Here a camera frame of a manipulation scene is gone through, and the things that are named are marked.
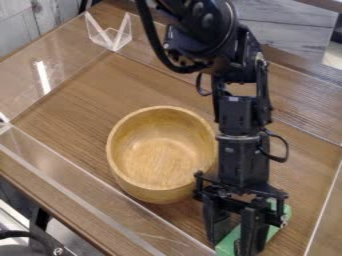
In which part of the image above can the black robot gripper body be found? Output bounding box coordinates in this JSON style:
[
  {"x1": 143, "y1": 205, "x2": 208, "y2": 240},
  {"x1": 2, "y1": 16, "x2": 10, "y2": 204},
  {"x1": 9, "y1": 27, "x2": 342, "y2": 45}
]
[{"x1": 193, "y1": 134, "x2": 288, "y2": 203}]

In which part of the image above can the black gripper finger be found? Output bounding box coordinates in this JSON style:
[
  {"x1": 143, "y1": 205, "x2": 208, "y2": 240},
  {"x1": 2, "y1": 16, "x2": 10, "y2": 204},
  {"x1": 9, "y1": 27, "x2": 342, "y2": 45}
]
[
  {"x1": 233, "y1": 199, "x2": 288, "y2": 256},
  {"x1": 203, "y1": 196, "x2": 237, "y2": 245}
]

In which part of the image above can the green rectangular block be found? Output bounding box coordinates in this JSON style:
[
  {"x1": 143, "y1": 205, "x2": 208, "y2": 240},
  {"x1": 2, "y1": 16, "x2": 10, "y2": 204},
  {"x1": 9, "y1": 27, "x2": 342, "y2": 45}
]
[{"x1": 215, "y1": 199, "x2": 292, "y2": 256}]

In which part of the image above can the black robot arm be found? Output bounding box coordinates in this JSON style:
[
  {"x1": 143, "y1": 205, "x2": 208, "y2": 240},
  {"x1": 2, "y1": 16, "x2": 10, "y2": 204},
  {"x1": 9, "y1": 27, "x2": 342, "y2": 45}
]
[{"x1": 135, "y1": 0, "x2": 288, "y2": 256}]

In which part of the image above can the brown wooden bowl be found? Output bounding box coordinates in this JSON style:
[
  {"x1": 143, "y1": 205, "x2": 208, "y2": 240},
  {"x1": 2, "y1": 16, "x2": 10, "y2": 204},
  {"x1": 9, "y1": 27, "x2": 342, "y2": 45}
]
[{"x1": 105, "y1": 105, "x2": 216, "y2": 204}]

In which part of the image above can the black cable loop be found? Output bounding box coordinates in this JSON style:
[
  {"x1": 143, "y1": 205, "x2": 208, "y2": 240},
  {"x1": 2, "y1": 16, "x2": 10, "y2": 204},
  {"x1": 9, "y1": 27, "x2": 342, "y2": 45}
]
[{"x1": 256, "y1": 130, "x2": 289, "y2": 164}]

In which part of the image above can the black table leg bracket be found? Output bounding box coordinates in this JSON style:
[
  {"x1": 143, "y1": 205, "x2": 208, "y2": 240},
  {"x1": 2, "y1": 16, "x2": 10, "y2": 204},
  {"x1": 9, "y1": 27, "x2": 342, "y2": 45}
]
[{"x1": 29, "y1": 207, "x2": 77, "y2": 256}]

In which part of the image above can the clear acrylic front wall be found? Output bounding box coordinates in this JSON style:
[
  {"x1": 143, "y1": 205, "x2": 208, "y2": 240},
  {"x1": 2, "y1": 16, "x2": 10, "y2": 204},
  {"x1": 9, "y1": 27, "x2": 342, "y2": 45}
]
[{"x1": 0, "y1": 115, "x2": 215, "y2": 256}]

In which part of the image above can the clear acrylic corner bracket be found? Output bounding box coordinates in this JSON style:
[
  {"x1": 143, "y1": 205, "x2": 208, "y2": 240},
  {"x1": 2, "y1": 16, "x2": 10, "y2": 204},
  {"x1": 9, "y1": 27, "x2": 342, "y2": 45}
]
[{"x1": 84, "y1": 12, "x2": 132, "y2": 52}]

